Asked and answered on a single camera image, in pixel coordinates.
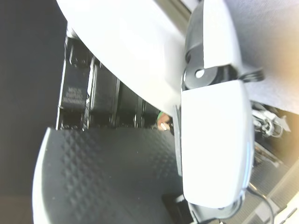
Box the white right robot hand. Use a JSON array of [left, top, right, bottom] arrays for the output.
[[32, 0, 255, 224]]

